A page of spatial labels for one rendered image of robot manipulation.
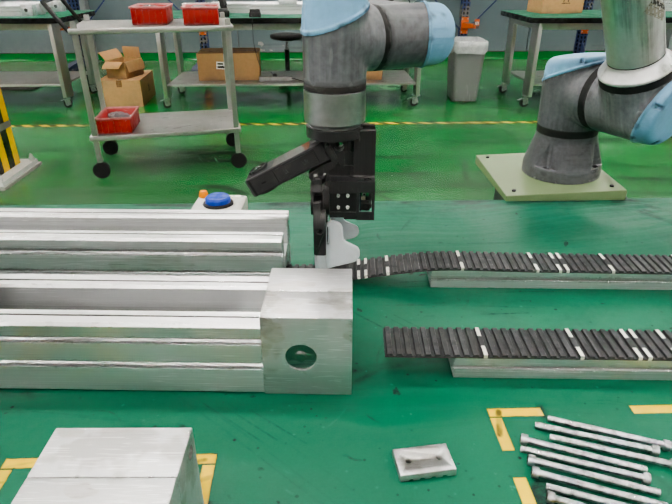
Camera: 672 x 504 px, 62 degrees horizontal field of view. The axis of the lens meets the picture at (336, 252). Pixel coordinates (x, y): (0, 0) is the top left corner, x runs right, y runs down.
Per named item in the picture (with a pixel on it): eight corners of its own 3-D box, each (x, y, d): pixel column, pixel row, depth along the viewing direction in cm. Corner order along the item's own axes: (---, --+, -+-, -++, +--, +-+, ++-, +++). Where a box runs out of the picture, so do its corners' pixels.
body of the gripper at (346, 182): (374, 226, 71) (377, 132, 66) (306, 225, 71) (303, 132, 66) (371, 203, 78) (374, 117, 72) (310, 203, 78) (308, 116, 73)
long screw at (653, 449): (656, 451, 51) (659, 443, 51) (658, 459, 50) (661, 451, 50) (534, 425, 54) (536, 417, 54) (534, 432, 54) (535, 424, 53)
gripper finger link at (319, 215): (325, 258, 71) (325, 188, 69) (313, 258, 71) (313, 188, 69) (327, 249, 75) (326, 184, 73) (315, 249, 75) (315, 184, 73)
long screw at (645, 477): (648, 478, 48) (651, 470, 48) (649, 487, 48) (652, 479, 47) (520, 448, 52) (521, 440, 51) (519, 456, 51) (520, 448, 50)
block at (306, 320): (351, 326, 69) (352, 258, 65) (351, 395, 58) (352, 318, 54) (278, 325, 69) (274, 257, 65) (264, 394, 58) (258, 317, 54)
